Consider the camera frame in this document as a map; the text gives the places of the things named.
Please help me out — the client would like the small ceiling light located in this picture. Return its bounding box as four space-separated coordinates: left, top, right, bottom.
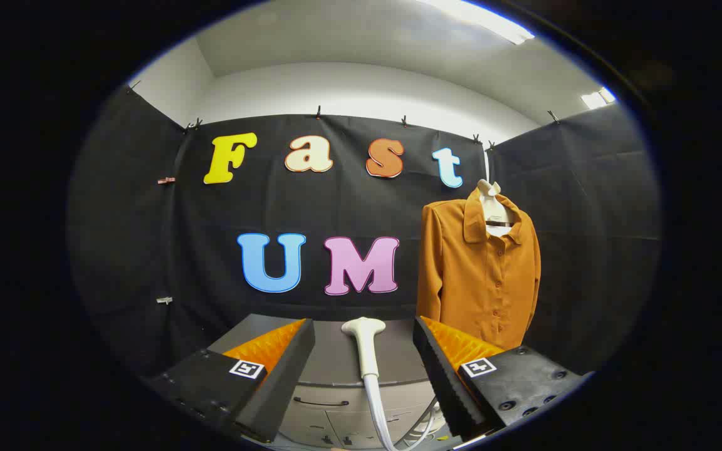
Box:
580 86 617 111

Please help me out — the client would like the long ceiling light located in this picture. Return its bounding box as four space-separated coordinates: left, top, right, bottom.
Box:
421 0 535 46

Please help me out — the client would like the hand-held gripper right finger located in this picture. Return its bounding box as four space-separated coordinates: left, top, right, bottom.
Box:
412 316 594 442

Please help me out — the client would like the white clothes hanger stand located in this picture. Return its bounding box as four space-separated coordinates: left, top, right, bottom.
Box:
476 149 520 239

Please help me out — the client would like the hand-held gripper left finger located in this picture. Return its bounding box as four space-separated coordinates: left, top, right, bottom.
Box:
142 318 316 444

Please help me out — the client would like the orange button-up shirt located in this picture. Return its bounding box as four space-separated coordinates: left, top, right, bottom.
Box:
416 187 542 351

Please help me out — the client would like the grey cabinet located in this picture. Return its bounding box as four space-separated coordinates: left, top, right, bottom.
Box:
207 313 456 451

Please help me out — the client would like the black backdrop cloth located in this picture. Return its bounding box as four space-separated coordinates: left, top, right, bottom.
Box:
66 81 661 376

